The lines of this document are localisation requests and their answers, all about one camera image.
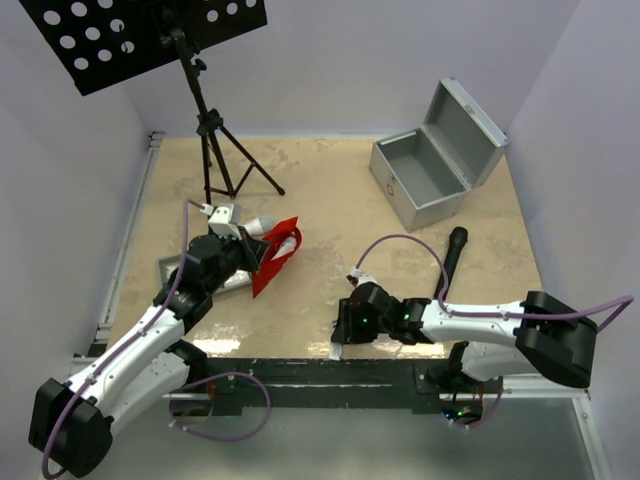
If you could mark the black perforated music stand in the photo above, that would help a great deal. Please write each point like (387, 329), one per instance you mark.
(103, 43)

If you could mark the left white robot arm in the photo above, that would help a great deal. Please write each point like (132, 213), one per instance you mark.
(74, 421)

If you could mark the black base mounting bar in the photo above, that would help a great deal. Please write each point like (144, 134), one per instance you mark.
(235, 384)

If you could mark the grey metal case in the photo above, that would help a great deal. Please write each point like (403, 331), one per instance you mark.
(425, 173)

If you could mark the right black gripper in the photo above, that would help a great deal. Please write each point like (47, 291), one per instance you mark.
(346, 331)

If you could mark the black flashlight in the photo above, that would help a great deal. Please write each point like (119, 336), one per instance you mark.
(458, 239)

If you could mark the white wipe sachet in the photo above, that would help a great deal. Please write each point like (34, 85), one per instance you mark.
(336, 350)

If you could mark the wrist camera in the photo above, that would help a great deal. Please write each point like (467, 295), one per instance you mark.
(223, 221)
(357, 277)

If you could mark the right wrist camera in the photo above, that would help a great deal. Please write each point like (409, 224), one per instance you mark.
(357, 277)

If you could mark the red first aid pouch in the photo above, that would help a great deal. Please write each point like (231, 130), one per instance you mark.
(269, 268)

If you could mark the grey compartment tray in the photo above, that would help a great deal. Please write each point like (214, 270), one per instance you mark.
(167, 265)

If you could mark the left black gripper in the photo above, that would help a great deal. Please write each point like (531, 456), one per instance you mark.
(254, 246)

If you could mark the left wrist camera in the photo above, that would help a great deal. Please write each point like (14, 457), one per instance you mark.
(223, 221)

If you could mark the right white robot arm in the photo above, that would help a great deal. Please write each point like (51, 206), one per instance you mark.
(539, 335)

